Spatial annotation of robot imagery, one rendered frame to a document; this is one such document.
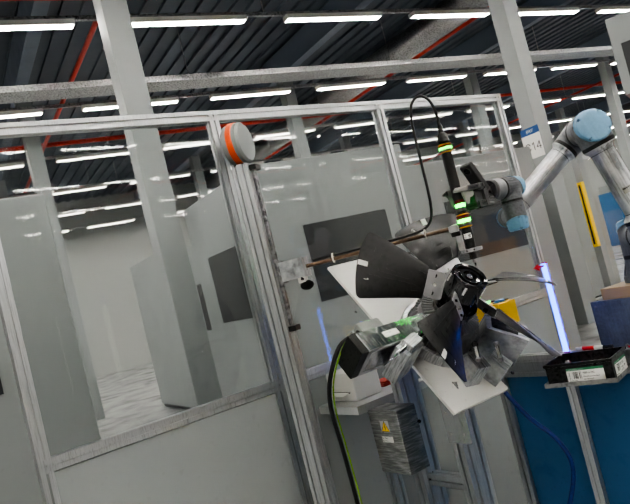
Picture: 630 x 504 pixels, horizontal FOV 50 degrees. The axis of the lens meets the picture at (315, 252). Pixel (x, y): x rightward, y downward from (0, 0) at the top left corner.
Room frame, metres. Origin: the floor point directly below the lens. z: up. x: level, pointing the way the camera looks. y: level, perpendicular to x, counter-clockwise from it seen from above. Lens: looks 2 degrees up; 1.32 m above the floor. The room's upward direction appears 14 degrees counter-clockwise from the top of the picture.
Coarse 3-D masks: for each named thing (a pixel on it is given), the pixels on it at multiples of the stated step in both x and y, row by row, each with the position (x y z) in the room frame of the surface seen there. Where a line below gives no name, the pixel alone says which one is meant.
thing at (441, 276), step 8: (432, 272) 2.16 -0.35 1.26; (440, 272) 2.16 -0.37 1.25; (432, 280) 2.16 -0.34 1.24; (440, 280) 2.17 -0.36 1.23; (424, 288) 2.16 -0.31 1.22; (432, 288) 2.16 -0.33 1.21; (440, 288) 2.17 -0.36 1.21; (424, 296) 2.16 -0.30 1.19; (432, 296) 2.16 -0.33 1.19; (440, 296) 2.17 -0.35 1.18
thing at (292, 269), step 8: (280, 264) 2.42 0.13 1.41; (288, 264) 2.41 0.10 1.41; (296, 264) 2.40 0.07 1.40; (304, 264) 2.41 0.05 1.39; (280, 272) 2.42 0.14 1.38; (288, 272) 2.41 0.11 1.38; (296, 272) 2.40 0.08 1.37; (304, 272) 2.39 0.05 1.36; (280, 280) 2.44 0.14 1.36; (288, 280) 2.42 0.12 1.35
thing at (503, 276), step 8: (504, 272) 2.44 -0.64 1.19; (512, 272) 2.43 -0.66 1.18; (488, 280) 2.25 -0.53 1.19; (496, 280) 2.22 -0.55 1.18; (504, 280) 2.22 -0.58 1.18; (512, 280) 2.23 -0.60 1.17; (520, 280) 2.23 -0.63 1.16; (528, 280) 2.24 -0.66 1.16; (536, 280) 2.26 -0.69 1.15; (544, 280) 2.29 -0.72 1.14
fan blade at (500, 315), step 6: (498, 312) 2.11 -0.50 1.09; (498, 318) 2.17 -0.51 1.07; (504, 318) 2.13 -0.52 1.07; (510, 318) 2.06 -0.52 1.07; (510, 324) 2.15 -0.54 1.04; (516, 324) 2.08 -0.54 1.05; (516, 330) 2.17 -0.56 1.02; (522, 330) 2.11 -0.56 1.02; (528, 330) 2.06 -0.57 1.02; (528, 336) 2.15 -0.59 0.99; (534, 336) 2.02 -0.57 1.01; (540, 342) 1.99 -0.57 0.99; (546, 348) 1.98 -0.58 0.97; (552, 348) 2.05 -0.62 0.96; (552, 354) 1.97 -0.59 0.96; (558, 354) 2.02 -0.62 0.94
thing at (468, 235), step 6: (438, 126) 2.23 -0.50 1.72; (438, 132) 2.24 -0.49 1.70; (444, 132) 2.22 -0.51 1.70; (438, 138) 2.23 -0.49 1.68; (444, 138) 2.22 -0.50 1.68; (462, 228) 2.23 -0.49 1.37; (468, 228) 2.22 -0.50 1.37; (462, 234) 2.23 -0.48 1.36; (468, 234) 2.22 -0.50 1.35; (468, 240) 2.22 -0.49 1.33; (474, 240) 2.23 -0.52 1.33; (468, 246) 2.22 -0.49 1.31; (474, 246) 2.22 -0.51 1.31; (474, 252) 2.23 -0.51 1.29; (474, 258) 2.23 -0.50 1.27
